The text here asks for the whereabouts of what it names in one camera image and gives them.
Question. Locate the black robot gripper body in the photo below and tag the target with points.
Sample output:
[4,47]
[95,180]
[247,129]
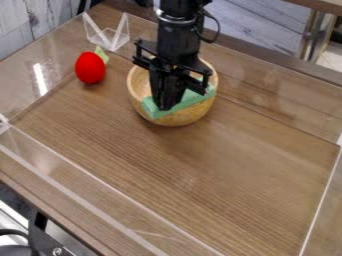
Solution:
[173,51]

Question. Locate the black table leg bracket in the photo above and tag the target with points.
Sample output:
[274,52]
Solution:
[42,244]

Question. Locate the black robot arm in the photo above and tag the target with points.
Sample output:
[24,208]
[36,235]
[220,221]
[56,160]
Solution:
[187,8]

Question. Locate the red plush strawberry toy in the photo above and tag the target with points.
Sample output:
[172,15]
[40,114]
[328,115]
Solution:
[91,66]

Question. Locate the green rectangular foam stick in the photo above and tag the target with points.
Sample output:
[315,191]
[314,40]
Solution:
[189,99]

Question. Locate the metal table leg background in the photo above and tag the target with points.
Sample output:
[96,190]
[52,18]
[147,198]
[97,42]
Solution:
[316,35]

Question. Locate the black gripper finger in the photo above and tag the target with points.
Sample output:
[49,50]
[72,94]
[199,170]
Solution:
[175,88]
[157,82]

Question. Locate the light brown wooden bowl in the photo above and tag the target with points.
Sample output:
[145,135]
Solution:
[137,86]

